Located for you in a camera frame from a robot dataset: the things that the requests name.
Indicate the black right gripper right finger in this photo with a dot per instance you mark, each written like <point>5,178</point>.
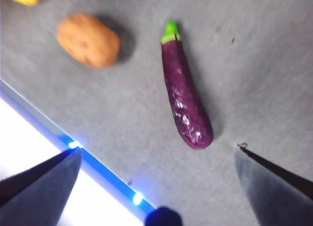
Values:
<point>281,199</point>

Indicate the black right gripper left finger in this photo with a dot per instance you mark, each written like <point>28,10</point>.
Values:
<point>36,194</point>

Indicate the brown potato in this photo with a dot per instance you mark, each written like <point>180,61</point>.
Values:
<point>88,40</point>

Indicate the blue LED light strip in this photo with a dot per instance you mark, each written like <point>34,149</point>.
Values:
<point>102,169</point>

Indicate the purple eggplant green stem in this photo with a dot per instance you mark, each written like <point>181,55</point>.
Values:
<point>183,96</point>

